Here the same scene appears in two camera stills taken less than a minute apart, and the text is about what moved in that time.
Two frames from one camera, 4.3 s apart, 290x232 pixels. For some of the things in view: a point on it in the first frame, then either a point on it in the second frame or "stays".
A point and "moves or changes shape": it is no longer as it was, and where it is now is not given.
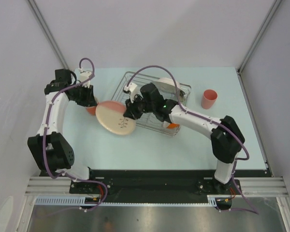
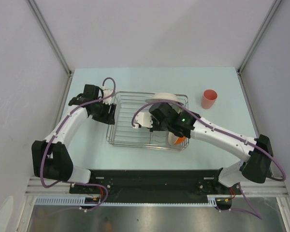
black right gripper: [131, 112] to [154, 127]
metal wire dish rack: [151, 123] to [122, 133]
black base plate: [152, 185] stays
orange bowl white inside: [173, 125] moves or changes shape
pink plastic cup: [209, 97] stays
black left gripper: [90, 100] to [107, 118]
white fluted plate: [168, 84] moves or changes shape
